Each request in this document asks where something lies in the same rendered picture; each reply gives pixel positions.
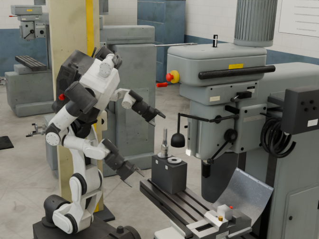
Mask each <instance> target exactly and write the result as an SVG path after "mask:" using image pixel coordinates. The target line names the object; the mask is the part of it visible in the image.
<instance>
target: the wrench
mask: <svg viewBox="0 0 319 239"><path fill-rule="evenodd" d="M185 45H197V43H185V44H168V45H154V47H162V46H185Z"/></svg>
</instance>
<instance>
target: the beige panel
mask: <svg viewBox="0 0 319 239"><path fill-rule="evenodd" d="M48 12H49V28H50V44H51V59H52V74H53V90H54V101H55V100H56V78H57V76H58V73H59V70H60V67H61V65H62V64H63V63H64V61H65V60H66V59H67V58H68V57H69V56H70V55H71V54H72V53H73V52H74V51H75V50H76V49H77V50H79V51H81V52H82V53H84V54H86V55H88V56H90V57H91V55H92V53H93V50H94V48H95V47H96V48H97V49H96V52H97V50H98V49H99V48H100V29H99V0H48ZM96 52H95V53H96ZM97 120H98V121H97V123H95V124H93V126H94V129H95V132H96V135H97V139H98V144H99V143H100V142H101V141H102V114H101V115H100V116H99V117H97ZM57 158H58V174H59V189H60V197H62V198H64V199H66V200H68V201H69V202H71V203H73V201H72V193H71V188H70V184H69V181H70V178H71V176H72V175H73V174H74V165H73V156H72V154H71V152H70V150H69V149H68V148H66V147H64V146H59V145H57ZM97 164H98V169H99V170H100V171H101V172H102V173H103V160H97ZM93 216H96V217H98V218H99V219H101V220H103V221H105V222H108V221H112V220H114V219H115V216H114V215H113V214H112V213H111V212H110V211H109V209H108V208H107V207H106V206H105V205H104V203H103V193H102V195H101V198H100V200H99V202H98V204H97V206H96V208H95V211H94V212H93Z"/></svg>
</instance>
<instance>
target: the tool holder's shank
mask: <svg viewBox="0 0 319 239"><path fill-rule="evenodd" d="M162 144H163V145H164V146H166V145H167V128H164V129H163V143H162Z"/></svg>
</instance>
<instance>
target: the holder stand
mask: <svg viewBox="0 0 319 239"><path fill-rule="evenodd" d="M187 165H188V164H187V163H186V162H184V161H182V160H181V159H180V158H178V157H175V156H173V155H171V154H170V153H168V156H162V155H161V152H160V153H158V154H157V155H153V156H152V160H151V181H152V182H153V183H155V184H156V185H158V186H159V187H161V188H162V189H164V190H165V191H167V192H168V193H170V194H175V193H178V192H181V191H183V190H185V189H186V184H187Z"/></svg>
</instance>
